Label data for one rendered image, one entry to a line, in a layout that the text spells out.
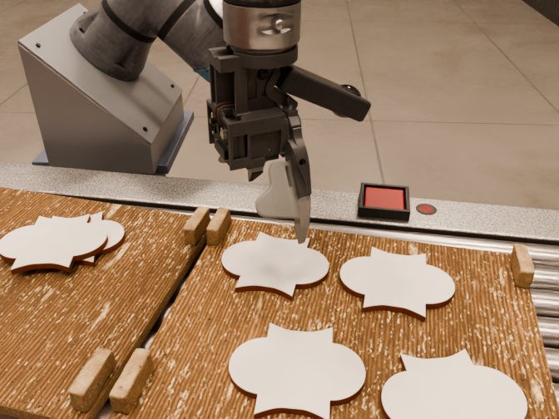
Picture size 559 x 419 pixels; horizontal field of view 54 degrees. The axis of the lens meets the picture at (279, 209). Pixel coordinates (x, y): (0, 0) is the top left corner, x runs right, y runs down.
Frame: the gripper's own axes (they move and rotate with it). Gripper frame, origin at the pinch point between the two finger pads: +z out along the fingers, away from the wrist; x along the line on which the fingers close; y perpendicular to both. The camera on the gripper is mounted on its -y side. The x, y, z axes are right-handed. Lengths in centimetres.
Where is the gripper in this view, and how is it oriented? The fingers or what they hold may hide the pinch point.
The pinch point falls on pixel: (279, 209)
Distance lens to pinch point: 65.6
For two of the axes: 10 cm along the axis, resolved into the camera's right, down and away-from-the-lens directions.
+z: -0.1, 8.4, 5.5
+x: 4.1, 5.0, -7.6
